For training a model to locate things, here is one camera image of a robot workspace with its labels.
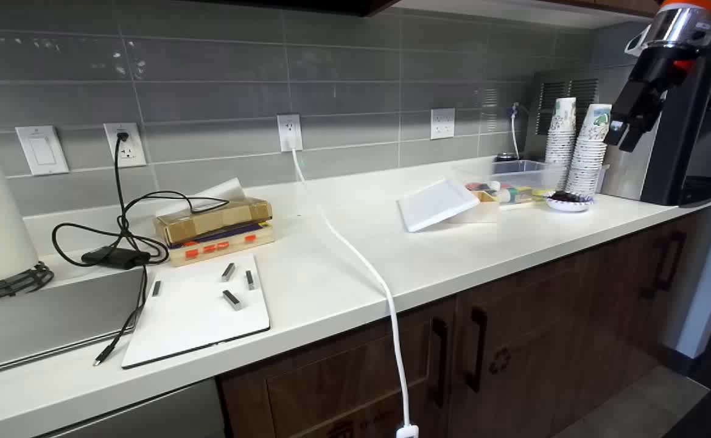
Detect long white power cable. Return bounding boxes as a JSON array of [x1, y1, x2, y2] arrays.
[[287, 138, 422, 438]]

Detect clear plastic storage container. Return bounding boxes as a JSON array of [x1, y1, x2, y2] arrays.
[[489, 158, 550, 195]]

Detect dark upper cabinet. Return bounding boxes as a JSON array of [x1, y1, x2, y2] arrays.
[[196, 0, 399, 20]]

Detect small white bowl dark contents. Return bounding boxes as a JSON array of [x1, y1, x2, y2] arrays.
[[546, 187, 591, 216]]

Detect long black power cable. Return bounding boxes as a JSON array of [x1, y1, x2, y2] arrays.
[[49, 131, 233, 371]]

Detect black power adapter brick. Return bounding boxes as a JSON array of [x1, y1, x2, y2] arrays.
[[81, 243, 153, 272]]

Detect white outlet plate black plug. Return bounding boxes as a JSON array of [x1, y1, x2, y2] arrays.
[[99, 120, 149, 171]]

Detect bundle of black cables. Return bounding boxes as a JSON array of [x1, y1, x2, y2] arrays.
[[0, 259, 57, 309]]

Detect white blank outlet plate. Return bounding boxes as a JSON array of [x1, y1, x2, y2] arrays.
[[429, 105, 457, 141]]

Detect thin white cable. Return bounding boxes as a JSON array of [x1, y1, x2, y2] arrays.
[[507, 99, 525, 160]]

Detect stainless steel sink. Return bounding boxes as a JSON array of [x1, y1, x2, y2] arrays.
[[0, 267, 149, 384]]

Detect tan box with orange marks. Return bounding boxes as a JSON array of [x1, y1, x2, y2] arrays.
[[165, 225, 277, 267]]

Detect black cabinet door handle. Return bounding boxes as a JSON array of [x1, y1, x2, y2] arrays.
[[652, 228, 690, 298], [426, 313, 450, 410], [461, 305, 489, 397]]

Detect white plastic lid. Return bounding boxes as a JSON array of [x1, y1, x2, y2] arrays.
[[394, 178, 483, 237]]

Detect white rectangular board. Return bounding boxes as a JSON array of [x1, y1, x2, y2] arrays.
[[120, 253, 276, 372]]

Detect wooden base cabinet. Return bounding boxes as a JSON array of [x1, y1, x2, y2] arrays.
[[214, 205, 711, 438]]

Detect black coffee machine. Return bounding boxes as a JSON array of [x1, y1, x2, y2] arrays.
[[637, 34, 711, 206]]

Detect white light switch plate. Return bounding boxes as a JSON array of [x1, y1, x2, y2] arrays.
[[13, 124, 70, 178]]

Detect tall printed paper cup stack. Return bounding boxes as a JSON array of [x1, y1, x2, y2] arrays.
[[566, 99, 617, 202], [541, 96, 579, 195]]

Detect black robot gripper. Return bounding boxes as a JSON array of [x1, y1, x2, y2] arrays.
[[603, 45, 684, 157]]

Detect brown cardboard box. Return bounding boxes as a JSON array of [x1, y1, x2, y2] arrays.
[[152, 195, 277, 249]]

